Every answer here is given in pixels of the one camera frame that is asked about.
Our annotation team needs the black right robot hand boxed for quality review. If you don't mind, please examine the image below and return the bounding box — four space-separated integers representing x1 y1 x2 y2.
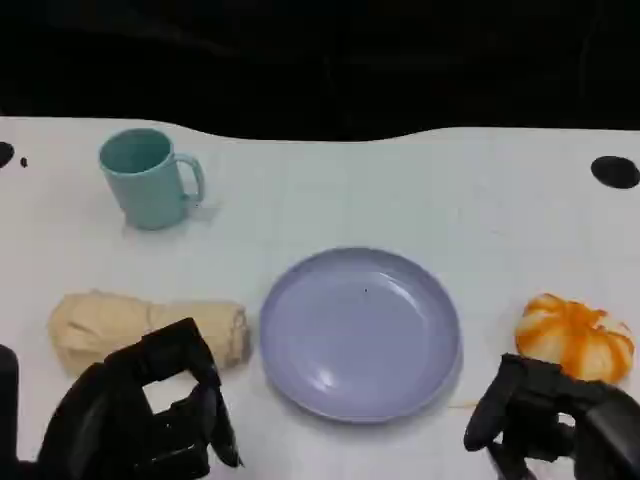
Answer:
463 352 640 480

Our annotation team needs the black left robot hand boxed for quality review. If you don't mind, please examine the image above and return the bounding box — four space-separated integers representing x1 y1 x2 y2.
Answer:
37 317 246 480

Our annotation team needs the beige towel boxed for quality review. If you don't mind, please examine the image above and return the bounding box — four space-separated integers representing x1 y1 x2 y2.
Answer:
47 289 254 374

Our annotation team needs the orange and white bread roll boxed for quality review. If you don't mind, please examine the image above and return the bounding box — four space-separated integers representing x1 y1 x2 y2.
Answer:
514 293 636 385

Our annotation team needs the lilac plate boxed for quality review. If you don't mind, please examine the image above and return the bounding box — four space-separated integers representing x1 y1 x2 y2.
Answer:
258 246 464 425

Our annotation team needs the pale green mug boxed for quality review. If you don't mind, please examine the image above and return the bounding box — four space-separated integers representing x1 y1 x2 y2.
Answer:
97 127 206 231

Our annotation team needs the large black table grommet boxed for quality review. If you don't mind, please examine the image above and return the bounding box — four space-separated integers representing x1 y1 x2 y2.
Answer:
590 155 640 190

